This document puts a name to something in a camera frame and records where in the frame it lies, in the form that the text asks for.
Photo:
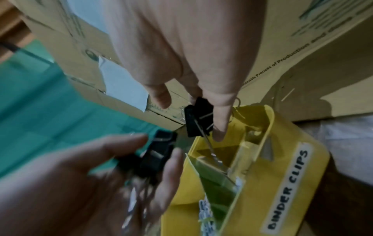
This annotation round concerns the person's left hand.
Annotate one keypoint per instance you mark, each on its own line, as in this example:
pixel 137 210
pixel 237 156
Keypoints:
pixel 58 196

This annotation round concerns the person's right hand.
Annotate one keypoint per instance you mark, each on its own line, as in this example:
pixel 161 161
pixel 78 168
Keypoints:
pixel 189 34

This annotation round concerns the handful of black binder clips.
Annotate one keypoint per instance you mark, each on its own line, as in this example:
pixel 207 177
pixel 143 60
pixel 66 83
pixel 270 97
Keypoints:
pixel 157 156
pixel 195 119

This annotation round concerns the small heap of paper clips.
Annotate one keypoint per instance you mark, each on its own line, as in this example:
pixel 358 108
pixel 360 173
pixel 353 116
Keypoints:
pixel 205 216

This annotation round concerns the yellow divided sorting bin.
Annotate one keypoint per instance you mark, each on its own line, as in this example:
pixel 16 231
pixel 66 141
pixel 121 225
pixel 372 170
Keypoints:
pixel 262 184

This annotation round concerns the brown cardboard box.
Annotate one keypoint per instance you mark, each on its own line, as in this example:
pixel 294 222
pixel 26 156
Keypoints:
pixel 320 69

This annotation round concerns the teal curtain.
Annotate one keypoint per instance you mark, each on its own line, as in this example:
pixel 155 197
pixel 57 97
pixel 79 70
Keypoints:
pixel 35 103

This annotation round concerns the wooden table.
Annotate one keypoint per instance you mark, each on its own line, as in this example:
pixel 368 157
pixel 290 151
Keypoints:
pixel 344 207

